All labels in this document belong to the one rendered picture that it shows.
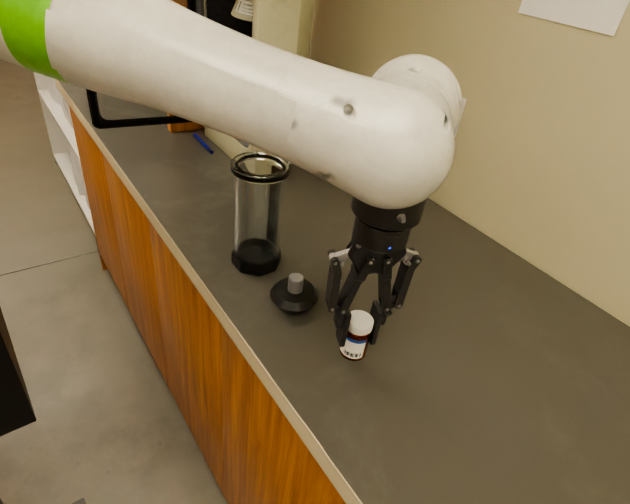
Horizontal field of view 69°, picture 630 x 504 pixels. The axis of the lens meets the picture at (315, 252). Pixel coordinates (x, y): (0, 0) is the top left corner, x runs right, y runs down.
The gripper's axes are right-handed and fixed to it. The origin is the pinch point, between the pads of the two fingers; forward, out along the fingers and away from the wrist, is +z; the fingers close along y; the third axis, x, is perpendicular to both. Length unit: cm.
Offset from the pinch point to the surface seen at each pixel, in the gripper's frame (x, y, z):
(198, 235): -38.8, 25.0, 9.4
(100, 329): -104, 70, 103
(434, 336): -4.7, -17.7, 9.2
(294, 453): 5.1, 8.7, 26.3
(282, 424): 1.1, 10.5, 23.4
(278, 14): -68, 6, -32
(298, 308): -11.1, 7.2, 6.6
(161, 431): -52, 41, 103
